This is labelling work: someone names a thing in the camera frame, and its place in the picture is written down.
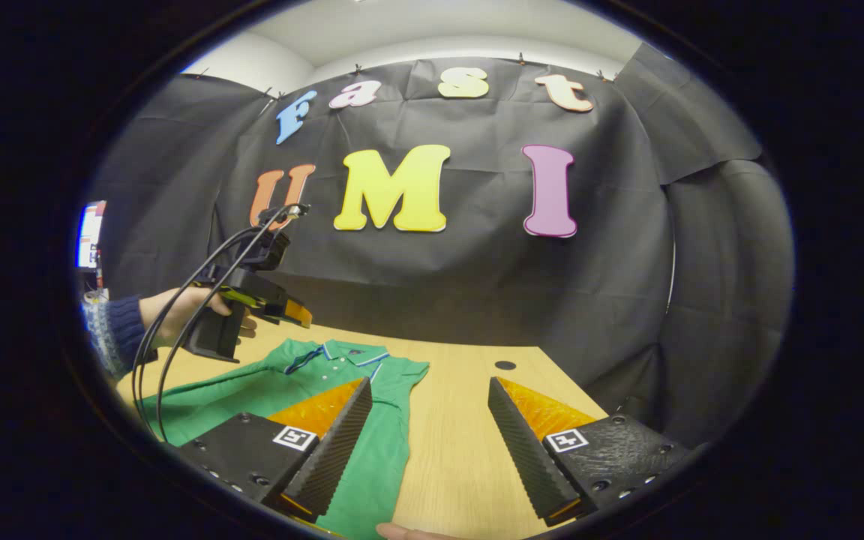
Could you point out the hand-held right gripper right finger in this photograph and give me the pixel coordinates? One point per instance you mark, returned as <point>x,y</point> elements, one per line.
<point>526,450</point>

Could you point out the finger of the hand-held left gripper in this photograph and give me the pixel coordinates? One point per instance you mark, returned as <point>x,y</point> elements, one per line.
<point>297,313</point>

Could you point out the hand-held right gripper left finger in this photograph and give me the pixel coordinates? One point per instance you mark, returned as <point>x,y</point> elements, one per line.
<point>334,450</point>

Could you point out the green T-shirt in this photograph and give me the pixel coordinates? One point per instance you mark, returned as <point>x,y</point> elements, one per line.
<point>252,390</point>

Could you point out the black table grommet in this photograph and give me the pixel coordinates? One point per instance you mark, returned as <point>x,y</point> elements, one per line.
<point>505,365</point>

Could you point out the lit monitor screen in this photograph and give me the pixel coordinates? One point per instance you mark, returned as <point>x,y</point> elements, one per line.
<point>91,236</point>

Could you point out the black backdrop cloth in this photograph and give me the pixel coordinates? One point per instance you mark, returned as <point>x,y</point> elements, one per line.
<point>477,285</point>

